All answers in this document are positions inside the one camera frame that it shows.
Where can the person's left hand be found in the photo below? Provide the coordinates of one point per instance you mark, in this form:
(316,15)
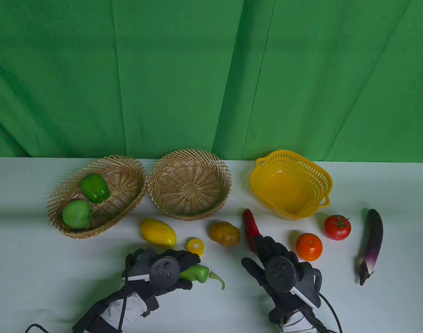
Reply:
(152,274)

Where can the person's right hand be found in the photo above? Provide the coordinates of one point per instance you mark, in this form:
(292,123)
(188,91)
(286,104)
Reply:
(279,274)

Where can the orange tangerine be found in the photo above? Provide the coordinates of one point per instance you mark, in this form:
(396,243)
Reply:
(309,247)

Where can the yellow mango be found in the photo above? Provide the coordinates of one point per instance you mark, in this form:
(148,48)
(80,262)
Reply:
(157,232)

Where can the long green pepper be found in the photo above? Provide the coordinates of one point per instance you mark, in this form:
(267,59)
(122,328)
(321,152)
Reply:
(197,274)

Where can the yellow corn piece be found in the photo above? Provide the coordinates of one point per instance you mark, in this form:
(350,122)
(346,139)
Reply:
(196,244)

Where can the red chili pepper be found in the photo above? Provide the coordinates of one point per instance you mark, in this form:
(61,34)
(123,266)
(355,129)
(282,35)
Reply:
(249,223)

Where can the yellow-brown potato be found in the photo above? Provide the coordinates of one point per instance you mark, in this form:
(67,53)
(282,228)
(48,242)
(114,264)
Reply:
(224,234)

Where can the red tomato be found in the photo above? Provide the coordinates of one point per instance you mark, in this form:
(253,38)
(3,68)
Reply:
(337,228)

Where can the yellow plastic basket container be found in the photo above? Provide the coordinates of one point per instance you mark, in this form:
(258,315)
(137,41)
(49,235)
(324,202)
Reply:
(287,189)

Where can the round wicker basket container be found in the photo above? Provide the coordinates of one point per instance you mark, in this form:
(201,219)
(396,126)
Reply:
(189,187)

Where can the green apple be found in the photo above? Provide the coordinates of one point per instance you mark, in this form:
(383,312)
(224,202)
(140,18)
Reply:
(76,215)

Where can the oval wicker basket container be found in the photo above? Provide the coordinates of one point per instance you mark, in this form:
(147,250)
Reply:
(124,180)

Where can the purple eggplant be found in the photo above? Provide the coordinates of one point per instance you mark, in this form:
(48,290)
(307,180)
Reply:
(372,239)

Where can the green bell pepper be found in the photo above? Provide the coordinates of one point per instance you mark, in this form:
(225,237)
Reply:
(95,188)

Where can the person's right forearm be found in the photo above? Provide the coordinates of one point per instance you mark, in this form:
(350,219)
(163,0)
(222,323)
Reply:
(296,326)

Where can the person's left forearm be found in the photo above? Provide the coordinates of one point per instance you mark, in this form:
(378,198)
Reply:
(111,314)

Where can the green backdrop cloth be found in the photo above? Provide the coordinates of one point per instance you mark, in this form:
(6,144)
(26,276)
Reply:
(197,69)

